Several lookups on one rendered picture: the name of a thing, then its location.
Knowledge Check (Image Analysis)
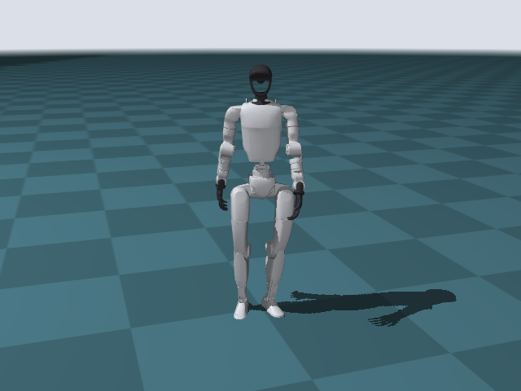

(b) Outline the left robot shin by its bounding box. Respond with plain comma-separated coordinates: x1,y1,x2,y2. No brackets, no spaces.
265,250,285,302

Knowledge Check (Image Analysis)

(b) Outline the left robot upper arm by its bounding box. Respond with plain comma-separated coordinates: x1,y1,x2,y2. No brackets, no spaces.
280,105,301,156

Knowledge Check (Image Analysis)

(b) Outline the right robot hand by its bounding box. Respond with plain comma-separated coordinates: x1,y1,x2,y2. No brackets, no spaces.
216,179,228,211

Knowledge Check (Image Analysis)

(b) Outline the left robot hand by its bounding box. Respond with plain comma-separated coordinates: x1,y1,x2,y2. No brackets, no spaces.
287,182,304,220

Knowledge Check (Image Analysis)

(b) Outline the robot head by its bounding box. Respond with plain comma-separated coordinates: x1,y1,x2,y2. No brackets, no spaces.
249,64,272,105

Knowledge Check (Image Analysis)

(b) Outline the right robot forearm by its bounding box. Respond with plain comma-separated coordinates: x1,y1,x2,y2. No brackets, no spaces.
216,144,231,185

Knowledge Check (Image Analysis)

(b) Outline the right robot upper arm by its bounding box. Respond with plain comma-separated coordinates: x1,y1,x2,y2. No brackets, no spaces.
221,105,242,156

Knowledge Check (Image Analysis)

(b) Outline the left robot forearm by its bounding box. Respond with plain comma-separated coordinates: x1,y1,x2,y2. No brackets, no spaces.
289,145,305,191

